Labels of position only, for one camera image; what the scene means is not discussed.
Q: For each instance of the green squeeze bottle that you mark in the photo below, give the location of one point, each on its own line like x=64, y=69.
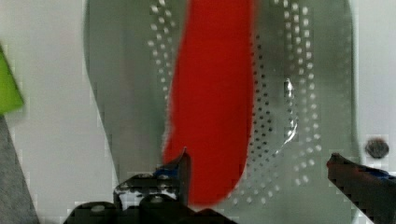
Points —
x=10, y=95

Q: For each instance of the green plastic strainer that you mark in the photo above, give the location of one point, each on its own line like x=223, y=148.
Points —
x=303, y=110

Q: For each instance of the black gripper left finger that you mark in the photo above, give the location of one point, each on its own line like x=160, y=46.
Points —
x=157, y=198

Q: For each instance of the red plush ketchup bottle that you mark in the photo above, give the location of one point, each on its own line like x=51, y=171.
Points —
x=211, y=97

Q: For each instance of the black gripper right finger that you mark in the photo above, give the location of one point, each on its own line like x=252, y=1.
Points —
x=372, y=190

